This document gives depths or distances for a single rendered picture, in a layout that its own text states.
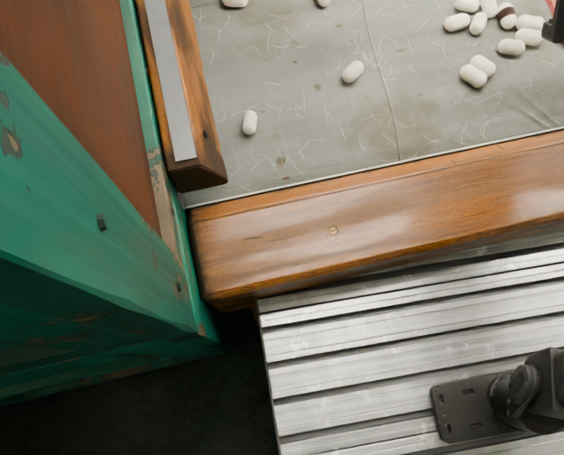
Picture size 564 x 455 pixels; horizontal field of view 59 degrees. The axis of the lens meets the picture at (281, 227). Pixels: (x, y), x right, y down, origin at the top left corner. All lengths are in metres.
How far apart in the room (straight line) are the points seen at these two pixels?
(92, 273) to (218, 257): 0.38
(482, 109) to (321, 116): 0.21
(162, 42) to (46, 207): 0.43
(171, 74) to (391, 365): 0.44
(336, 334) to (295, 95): 0.32
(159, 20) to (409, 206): 0.35
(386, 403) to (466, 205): 0.27
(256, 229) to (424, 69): 0.32
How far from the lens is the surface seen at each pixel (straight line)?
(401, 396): 0.69
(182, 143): 0.53
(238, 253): 0.58
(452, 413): 0.70
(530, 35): 0.79
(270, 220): 0.59
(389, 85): 0.71
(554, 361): 0.59
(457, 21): 0.77
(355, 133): 0.67
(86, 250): 0.21
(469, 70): 0.73
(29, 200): 0.17
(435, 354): 0.70
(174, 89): 0.56
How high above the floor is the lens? 1.34
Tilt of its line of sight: 75 degrees down
